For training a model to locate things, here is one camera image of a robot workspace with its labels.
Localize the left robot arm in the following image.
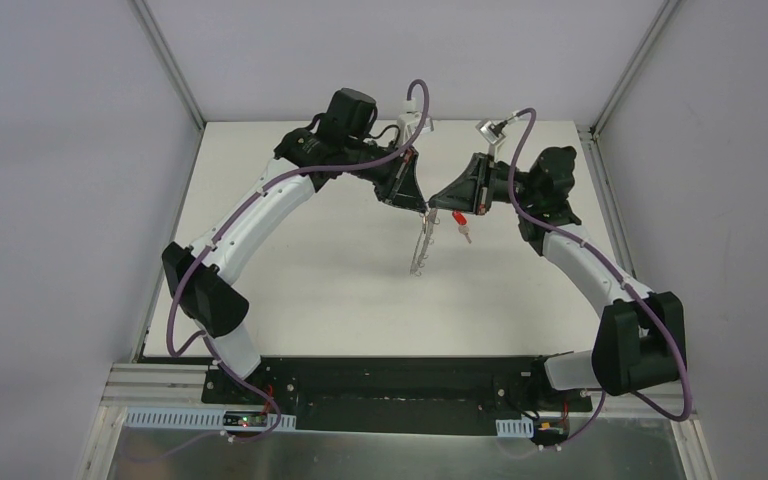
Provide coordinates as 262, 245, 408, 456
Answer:
161, 80, 433, 405

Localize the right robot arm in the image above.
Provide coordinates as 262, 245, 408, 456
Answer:
429, 146, 686, 410

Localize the key with red tag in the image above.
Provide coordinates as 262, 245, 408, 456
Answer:
451, 211, 472, 244

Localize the right controller board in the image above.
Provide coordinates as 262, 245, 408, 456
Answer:
532, 422, 569, 444

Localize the controller board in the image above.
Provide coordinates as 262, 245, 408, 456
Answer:
532, 422, 569, 444
223, 411, 269, 430

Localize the left controller board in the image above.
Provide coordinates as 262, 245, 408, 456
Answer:
223, 411, 269, 430

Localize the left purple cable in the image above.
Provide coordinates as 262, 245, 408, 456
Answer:
125, 79, 432, 462

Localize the purple cable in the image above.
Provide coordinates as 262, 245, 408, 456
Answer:
125, 79, 432, 462
496, 107, 695, 458

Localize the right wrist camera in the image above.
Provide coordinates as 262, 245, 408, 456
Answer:
476, 119, 509, 150

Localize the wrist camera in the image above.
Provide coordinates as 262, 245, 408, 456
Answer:
476, 119, 509, 150
396, 99, 435, 146

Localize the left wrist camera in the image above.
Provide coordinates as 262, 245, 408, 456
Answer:
396, 99, 435, 146

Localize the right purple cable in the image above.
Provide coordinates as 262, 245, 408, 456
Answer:
496, 107, 695, 458

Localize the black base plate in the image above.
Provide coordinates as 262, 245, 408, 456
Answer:
201, 356, 593, 436

